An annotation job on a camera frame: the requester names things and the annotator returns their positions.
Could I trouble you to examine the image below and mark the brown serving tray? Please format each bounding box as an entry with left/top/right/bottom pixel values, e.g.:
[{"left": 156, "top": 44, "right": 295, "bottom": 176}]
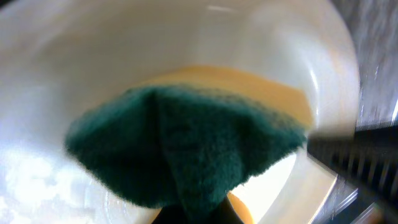
[{"left": 310, "top": 0, "right": 397, "bottom": 223}]

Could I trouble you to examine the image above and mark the white plate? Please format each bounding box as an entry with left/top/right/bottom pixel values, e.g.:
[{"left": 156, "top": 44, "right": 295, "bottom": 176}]
[{"left": 1, "top": 0, "right": 359, "bottom": 223}]

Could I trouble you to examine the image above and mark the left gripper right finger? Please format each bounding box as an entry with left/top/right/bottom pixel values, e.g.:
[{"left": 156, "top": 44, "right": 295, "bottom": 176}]
[{"left": 214, "top": 197, "right": 243, "bottom": 224}]

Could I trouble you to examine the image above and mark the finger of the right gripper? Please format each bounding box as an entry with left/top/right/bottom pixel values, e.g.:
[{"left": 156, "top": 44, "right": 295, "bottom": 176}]
[{"left": 307, "top": 126, "right": 397, "bottom": 215}]

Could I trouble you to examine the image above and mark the green and yellow sponge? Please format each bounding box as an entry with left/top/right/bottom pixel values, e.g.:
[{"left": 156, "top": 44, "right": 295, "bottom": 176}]
[{"left": 64, "top": 66, "right": 313, "bottom": 223}]

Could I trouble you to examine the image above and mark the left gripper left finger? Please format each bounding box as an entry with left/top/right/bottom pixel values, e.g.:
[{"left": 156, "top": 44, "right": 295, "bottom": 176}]
[{"left": 152, "top": 205, "right": 187, "bottom": 224}]

